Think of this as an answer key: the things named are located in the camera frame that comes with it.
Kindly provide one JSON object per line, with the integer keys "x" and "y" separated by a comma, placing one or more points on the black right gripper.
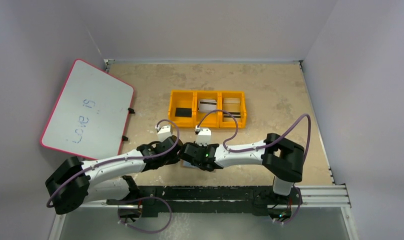
{"x": 189, "y": 153}

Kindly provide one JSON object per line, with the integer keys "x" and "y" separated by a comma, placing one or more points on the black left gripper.
{"x": 170, "y": 145}

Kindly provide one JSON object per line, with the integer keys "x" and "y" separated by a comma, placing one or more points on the brown leather card holder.
{"x": 186, "y": 164}

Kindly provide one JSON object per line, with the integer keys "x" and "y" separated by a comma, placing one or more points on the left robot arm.
{"x": 74, "y": 181}

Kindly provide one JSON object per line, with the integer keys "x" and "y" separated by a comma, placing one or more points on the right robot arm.
{"x": 281, "y": 156}

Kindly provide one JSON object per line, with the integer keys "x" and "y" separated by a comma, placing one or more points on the black card in bin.
{"x": 182, "y": 112}

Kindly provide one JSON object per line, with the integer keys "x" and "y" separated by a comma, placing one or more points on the stack of white cards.
{"x": 206, "y": 105}

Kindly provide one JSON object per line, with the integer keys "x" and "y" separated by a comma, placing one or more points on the card stack black stripe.
{"x": 233, "y": 106}

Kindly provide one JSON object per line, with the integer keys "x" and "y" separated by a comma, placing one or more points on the yellow middle bin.
{"x": 211, "y": 121}

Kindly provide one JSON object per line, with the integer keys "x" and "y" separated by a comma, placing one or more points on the yellow bin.
{"x": 226, "y": 120}
{"x": 181, "y": 98}
{"x": 211, "y": 121}

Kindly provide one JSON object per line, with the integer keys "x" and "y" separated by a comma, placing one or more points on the yellow left bin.
{"x": 181, "y": 98}

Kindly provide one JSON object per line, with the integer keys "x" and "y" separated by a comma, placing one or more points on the pink framed whiteboard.
{"x": 90, "y": 115}

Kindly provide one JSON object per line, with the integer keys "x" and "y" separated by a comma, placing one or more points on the yellow right bin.
{"x": 226, "y": 120}

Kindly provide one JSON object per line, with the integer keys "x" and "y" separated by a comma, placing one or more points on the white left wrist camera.
{"x": 164, "y": 132}

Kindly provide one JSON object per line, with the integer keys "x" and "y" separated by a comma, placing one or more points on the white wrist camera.
{"x": 203, "y": 136}
{"x": 164, "y": 132}

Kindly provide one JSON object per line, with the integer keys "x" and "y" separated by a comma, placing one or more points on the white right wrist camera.
{"x": 203, "y": 136}

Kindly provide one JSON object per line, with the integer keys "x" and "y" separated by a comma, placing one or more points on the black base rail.
{"x": 258, "y": 200}

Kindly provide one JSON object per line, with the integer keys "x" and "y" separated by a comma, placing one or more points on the aluminium frame rail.
{"x": 310, "y": 195}

